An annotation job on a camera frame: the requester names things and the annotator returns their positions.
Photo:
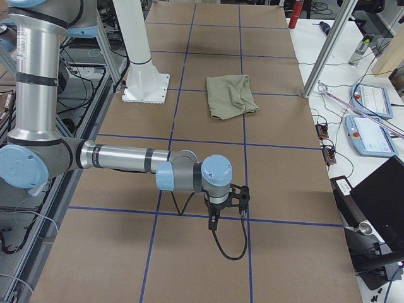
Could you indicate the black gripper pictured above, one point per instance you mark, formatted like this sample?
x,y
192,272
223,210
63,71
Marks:
x,y
215,208

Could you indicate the light green long-sleeve shirt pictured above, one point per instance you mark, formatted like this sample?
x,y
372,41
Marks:
x,y
230,96

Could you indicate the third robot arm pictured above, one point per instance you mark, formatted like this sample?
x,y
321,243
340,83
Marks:
x,y
8,35

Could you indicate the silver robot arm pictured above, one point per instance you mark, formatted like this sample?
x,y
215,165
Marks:
x,y
35,152

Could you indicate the orange circuit board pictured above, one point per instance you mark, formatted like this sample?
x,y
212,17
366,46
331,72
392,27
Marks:
x,y
322,131

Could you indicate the black laptop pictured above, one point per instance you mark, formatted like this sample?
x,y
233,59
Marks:
x,y
373,211

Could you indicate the near blue teach pendant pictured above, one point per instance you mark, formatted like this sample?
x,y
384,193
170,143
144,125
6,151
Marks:
x,y
368,138

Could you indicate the blue teach pendant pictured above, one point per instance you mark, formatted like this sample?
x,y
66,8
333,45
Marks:
x,y
368,138
372,100

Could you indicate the far blue teach pendant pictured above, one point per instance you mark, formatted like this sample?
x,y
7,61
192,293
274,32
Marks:
x,y
372,100

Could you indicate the clear water bottle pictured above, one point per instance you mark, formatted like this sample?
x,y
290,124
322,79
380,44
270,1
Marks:
x,y
360,50

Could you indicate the red bottle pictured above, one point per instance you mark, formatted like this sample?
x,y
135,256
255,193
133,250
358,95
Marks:
x,y
295,13

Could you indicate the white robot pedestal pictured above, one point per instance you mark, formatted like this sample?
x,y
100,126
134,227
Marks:
x,y
144,83

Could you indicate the aluminium frame post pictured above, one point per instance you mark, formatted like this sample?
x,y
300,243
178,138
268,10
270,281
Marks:
x,y
342,17

